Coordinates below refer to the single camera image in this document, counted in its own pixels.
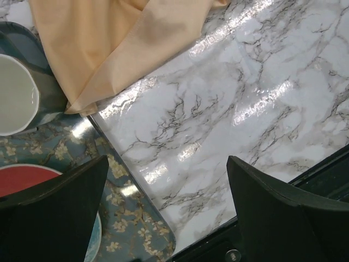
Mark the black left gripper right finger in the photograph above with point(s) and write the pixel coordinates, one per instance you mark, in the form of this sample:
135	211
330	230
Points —
280	222

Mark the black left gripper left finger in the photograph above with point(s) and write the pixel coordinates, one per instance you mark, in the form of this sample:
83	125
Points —
49	216

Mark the peach cloth napkin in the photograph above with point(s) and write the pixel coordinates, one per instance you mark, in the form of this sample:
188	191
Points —
96	49

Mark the floral teal serving tray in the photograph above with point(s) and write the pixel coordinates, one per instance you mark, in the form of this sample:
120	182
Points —
129	227

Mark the grey-green ceramic mug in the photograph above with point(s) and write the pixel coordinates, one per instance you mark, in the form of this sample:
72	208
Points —
30	93

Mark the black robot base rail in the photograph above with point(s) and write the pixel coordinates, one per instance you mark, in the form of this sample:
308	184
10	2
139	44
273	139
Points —
328	178

